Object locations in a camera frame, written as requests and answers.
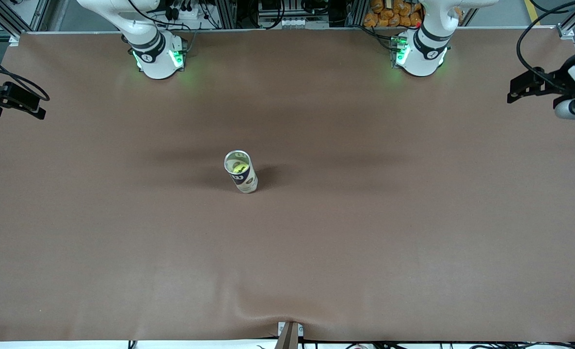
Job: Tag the orange bagged goods pile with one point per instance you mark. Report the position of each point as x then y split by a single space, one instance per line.
389 14

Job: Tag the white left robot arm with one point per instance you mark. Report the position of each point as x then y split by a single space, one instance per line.
421 53

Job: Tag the white terminal block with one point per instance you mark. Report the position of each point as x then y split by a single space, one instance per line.
293 22

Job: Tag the aluminium frame post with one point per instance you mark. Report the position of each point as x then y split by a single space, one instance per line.
355 13
227 14

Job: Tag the clear Wilson tennis ball can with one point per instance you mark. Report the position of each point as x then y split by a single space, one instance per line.
247 184

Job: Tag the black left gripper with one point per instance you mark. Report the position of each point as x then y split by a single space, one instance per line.
555 80

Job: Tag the white power strip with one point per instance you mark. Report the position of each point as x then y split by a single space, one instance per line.
185 12

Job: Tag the yellow tennis ball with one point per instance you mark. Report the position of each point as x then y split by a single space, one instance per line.
239 168

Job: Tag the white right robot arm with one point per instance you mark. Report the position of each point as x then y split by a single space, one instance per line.
156 63

